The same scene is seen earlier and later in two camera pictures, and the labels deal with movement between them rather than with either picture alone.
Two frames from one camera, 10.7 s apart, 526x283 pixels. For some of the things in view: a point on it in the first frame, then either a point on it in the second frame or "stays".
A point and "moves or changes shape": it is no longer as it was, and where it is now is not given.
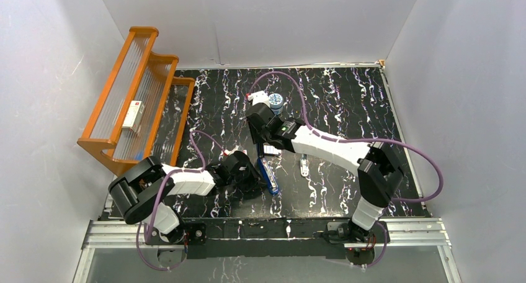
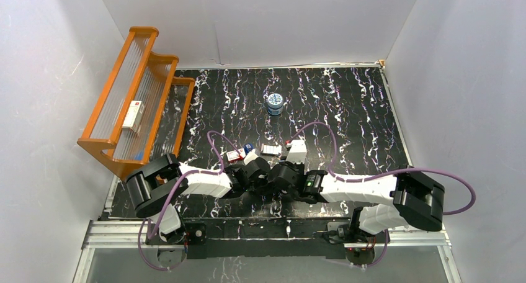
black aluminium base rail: x=249 y=238 stays
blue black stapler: x=267 y=170 moves or changes shape
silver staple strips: x=271 y=149 stays
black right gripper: x=255 y=138 → x=300 y=166
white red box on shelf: x=133 y=116 stays
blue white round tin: x=276 y=103 stays
